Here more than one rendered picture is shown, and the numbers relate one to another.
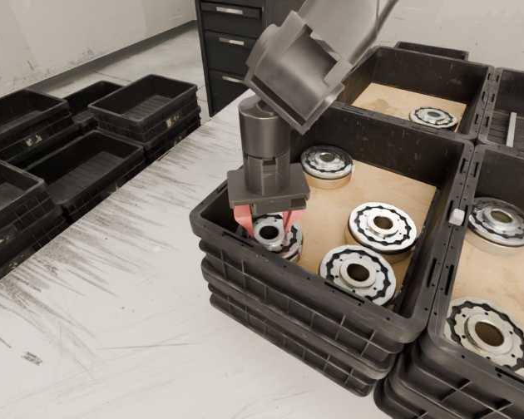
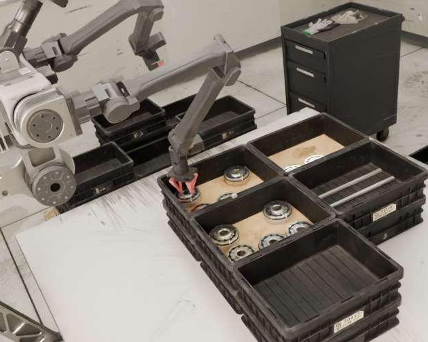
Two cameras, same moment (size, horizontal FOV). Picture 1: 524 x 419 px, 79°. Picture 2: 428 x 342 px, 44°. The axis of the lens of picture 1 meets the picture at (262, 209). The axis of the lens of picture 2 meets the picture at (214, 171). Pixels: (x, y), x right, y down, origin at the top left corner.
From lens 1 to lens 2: 1.67 m
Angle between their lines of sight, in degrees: 30
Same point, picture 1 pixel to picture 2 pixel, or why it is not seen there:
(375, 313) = (183, 210)
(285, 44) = (171, 136)
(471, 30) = not seen: outside the picture
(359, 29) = (181, 136)
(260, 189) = (175, 172)
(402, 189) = not seen: hidden behind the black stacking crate
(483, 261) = (260, 223)
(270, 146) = (174, 159)
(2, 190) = (112, 162)
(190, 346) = (153, 234)
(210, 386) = (152, 245)
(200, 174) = not seen: hidden behind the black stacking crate
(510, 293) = (256, 233)
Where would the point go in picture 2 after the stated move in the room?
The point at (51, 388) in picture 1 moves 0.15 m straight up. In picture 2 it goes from (105, 232) to (96, 203)
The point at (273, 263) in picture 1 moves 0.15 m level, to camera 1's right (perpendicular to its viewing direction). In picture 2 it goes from (169, 194) to (204, 202)
